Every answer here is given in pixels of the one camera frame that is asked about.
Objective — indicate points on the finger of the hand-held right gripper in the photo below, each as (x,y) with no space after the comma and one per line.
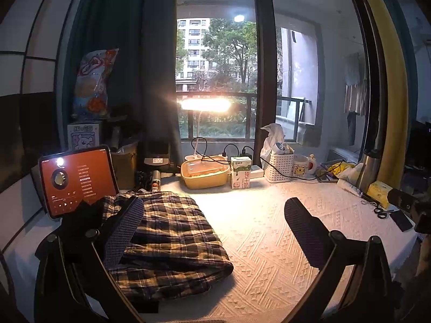
(402,200)

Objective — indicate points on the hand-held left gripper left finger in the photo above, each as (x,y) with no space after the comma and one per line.
(124,232)

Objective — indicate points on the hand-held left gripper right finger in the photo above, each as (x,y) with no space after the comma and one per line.
(303,228)

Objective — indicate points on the plaid pants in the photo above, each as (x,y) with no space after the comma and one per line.
(175,235)

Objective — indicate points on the black phone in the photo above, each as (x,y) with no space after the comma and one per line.
(400,220)

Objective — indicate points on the black scissors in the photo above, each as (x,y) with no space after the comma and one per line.
(380,212)

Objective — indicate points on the yellow tissue pack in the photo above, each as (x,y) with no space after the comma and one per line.
(378,190)

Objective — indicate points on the white textured tablecloth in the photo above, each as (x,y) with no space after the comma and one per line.
(269,215)

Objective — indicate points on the steel thermos flask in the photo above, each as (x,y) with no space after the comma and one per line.
(367,171)

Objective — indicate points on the small spray can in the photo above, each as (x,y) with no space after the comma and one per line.
(156,181)

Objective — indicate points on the white printed mug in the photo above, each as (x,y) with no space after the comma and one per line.
(301,168)

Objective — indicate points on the brown cardboard box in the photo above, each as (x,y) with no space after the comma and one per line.
(124,168)

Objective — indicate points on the white perforated basket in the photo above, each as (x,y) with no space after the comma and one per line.
(277,168)

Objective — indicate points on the tablet with red screen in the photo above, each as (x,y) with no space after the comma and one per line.
(87,175)

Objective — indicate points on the yellow plastic bag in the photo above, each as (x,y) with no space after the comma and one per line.
(340,168)

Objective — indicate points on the white green milk carton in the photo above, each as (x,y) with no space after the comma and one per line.
(240,175)

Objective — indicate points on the black speaker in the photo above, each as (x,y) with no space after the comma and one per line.
(157,151)

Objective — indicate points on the black power adapter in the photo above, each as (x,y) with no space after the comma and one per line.
(245,155)

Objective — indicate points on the yellow lidded food container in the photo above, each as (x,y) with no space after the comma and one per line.
(202,178)

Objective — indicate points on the white plastic bag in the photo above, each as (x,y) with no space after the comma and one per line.
(274,134)

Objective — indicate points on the white printed box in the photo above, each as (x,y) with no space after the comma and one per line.
(84,138)

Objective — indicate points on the hanging clothes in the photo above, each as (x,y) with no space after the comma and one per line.
(355,97)

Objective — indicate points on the black balcony railing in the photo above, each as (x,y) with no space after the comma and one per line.
(251,117)

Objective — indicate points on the colourful snack bag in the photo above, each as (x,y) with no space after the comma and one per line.
(94,84)

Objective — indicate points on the white desk lamp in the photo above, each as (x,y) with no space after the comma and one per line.
(205,104)

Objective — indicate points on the dark curtain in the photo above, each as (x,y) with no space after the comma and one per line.
(134,57)

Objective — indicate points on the yellow door frame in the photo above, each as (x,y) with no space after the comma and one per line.
(394,91)

